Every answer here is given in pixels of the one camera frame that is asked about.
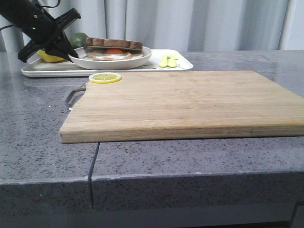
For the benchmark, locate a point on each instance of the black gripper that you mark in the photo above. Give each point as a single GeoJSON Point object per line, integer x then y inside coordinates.
{"type": "Point", "coordinates": [47, 33]}

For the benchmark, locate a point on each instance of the white round plate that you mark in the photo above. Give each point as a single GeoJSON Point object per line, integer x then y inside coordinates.
{"type": "Point", "coordinates": [110, 65]}

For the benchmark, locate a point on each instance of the toasted bread slice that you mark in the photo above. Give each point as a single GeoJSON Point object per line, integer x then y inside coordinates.
{"type": "Point", "coordinates": [113, 43]}

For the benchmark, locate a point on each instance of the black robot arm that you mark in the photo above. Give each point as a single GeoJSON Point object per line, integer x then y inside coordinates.
{"type": "Point", "coordinates": [17, 12]}

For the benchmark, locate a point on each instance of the bottom bread slice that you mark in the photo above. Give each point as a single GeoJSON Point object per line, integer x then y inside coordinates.
{"type": "Point", "coordinates": [135, 54]}

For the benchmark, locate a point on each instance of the white rectangular tray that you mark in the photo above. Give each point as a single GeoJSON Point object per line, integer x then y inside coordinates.
{"type": "Point", "coordinates": [41, 68]}

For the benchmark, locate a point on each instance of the green lime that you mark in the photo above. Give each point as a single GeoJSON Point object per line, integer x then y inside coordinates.
{"type": "Point", "coordinates": [78, 40]}

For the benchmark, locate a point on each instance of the fried egg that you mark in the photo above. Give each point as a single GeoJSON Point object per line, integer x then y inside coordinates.
{"type": "Point", "coordinates": [109, 54]}

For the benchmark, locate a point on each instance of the yellow lemon slice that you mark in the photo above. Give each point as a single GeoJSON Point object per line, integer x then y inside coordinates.
{"type": "Point", "coordinates": [105, 77]}

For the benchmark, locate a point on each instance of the left yellow-green small utensil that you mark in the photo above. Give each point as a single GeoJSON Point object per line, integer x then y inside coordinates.
{"type": "Point", "coordinates": [164, 61]}

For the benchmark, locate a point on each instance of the yellow-green small utensil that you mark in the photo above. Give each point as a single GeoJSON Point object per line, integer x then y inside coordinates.
{"type": "Point", "coordinates": [171, 61]}
{"type": "Point", "coordinates": [164, 61]}

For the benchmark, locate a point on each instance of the right yellow-green small utensil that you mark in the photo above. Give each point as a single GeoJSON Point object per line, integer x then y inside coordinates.
{"type": "Point", "coordinates": [171, 61]}

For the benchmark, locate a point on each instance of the wooden cutting board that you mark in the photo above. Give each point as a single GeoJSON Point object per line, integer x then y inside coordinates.
{"type": "Point", "coordinates": [184, 105]}

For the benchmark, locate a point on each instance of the grey curtain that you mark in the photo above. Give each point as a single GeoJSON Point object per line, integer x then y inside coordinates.
{"type": "Point", "coordinates": [191, 25]}

